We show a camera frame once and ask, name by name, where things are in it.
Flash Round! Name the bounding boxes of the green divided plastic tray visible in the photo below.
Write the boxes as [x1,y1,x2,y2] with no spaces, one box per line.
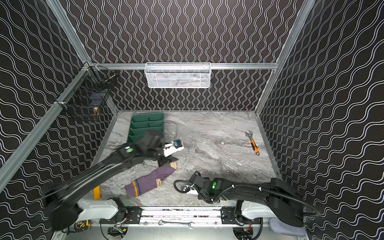
[127,113,165,143]

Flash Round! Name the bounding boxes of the purple striped sock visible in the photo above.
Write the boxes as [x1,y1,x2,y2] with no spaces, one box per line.
[124,162,177,199]

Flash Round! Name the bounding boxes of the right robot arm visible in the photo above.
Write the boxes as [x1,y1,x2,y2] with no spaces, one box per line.
[174,171,320,228]

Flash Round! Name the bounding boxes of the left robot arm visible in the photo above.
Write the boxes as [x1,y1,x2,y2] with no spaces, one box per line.
[42,131,184,231]

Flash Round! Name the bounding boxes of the silver combination wrench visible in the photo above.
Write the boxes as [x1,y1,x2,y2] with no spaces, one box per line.
[158,220,194,230]

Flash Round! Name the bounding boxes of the brass padlock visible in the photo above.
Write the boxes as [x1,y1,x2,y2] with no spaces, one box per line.
[93,107,100,117]

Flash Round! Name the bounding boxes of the yellow plastic block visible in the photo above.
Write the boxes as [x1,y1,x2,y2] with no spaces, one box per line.
[93,186,101,201]

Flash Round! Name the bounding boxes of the grey cloth pad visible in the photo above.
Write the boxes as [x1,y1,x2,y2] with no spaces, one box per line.
[269,218,307,238]

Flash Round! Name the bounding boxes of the yellow black tape measure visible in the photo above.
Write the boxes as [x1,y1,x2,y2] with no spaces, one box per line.
[74,220,91,233]

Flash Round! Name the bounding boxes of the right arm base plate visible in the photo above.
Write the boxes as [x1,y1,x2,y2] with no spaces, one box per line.
[220,207,261,226]

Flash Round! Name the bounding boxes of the aluminium front rail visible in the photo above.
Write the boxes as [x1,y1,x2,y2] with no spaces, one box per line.
[61,205,301,227]

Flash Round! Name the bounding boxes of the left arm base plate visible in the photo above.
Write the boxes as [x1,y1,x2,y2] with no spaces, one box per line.
[101,207,143,225]

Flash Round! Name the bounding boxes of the orange handled adjustable wrench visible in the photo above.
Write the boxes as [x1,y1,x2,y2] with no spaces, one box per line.
[245,131,260,156]

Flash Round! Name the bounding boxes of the white mesh wall basket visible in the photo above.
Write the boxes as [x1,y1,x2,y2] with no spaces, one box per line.
[144,62,212,89]

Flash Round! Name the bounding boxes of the black wire wall basket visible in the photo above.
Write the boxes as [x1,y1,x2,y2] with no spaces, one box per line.
[59,66,118,122]

